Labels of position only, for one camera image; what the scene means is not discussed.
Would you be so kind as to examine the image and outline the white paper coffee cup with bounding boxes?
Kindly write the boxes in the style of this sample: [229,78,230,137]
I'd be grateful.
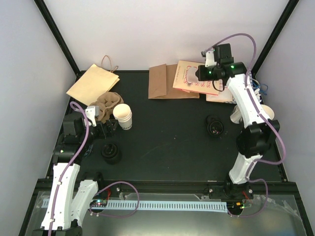
[113,104,132,130]

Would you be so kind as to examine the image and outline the stack of paper cups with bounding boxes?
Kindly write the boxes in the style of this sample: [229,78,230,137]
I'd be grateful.
[261,104,275,120]

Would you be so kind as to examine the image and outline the black cup lid stack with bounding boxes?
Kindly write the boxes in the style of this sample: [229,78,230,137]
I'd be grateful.
[205,115,224,138]

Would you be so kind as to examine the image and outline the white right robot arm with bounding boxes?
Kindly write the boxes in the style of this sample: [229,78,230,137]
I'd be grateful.
[195,62,280,199]

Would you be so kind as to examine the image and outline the white plastic cutlery bunch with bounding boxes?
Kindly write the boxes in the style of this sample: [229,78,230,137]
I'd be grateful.
[230,105,243,124]

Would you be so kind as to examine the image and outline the red blue patterned bag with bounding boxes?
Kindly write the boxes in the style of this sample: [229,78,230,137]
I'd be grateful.
[247,71,268,103]

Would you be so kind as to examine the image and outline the stack of black lids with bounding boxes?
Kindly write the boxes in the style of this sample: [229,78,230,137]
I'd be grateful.
[101,143,122,165]

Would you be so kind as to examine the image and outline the brown pulp cup carrier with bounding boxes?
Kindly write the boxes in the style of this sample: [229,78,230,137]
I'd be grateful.
[90,92,124,123]

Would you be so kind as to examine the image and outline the brown kraft paper bag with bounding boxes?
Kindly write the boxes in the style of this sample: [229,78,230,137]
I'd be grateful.
[148,64,199,99]

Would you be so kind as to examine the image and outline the tan paper bag with handles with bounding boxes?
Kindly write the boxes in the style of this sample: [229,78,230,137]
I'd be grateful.
[66,64,120,105]

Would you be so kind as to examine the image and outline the cake print paper bag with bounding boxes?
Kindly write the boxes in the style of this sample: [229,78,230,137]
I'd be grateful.
[173,60,219,96]

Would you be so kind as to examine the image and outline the white perforated front rail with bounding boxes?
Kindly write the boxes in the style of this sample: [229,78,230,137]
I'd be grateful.
[41,198,229,213]

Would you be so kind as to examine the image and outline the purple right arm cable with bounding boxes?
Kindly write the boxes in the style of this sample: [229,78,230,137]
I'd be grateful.
[199,33,288,217]

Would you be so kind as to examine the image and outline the white paper bag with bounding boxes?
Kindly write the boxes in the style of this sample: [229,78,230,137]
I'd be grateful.
[206,88,235,104]

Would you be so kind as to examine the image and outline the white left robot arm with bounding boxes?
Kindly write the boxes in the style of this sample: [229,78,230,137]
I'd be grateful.
[32,113,118,236]

